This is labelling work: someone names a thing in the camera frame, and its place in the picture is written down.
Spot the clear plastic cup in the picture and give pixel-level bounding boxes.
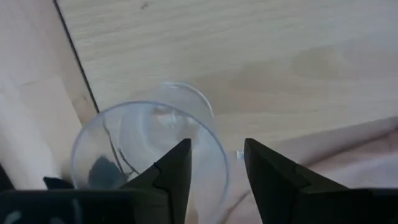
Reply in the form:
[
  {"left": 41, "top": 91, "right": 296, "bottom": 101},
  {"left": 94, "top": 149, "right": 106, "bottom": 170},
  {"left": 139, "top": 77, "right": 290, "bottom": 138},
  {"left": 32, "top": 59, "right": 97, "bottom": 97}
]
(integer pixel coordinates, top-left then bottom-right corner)
[{"left": 70, "top": 81, "right": 231, "bottom": 224}]

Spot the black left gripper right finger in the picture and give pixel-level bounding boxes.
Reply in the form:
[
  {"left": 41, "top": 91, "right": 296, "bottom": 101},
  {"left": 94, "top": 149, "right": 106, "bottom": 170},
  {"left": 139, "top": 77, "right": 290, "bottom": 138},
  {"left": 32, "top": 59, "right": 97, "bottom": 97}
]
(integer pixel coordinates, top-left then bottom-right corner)
[{"left": 244, "top": 138, "right": 348, "bottom": 224}]

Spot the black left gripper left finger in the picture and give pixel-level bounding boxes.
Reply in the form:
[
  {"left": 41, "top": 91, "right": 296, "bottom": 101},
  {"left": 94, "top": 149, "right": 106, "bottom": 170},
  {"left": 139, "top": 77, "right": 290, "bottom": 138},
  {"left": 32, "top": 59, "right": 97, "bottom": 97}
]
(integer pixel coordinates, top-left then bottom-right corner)
[{"left": 119, "top": 138, "right": 192, "bottom": 224}]

